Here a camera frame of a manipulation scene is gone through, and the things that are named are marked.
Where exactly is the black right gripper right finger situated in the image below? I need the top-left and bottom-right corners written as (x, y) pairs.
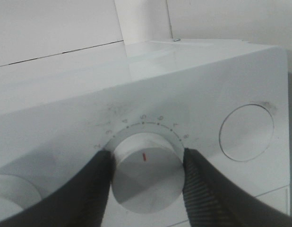
top-left (182, 148), bottom-right (292, 227)

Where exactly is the white round knob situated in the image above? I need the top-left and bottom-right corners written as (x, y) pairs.
top-left (112, 132), bottom-right (185, 214)
top-left (0, 175), bottom-right (42, 221)

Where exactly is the white round door button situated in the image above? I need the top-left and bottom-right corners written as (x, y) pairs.
top-left (219, 104), bottom-right (275, 162)

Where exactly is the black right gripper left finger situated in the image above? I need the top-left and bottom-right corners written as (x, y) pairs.
top-left (0, 150), bottom-right (112, 227)

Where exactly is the white microwave oven body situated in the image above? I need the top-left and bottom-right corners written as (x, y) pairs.
top-left (0, 39), bottom-right (290, 227)

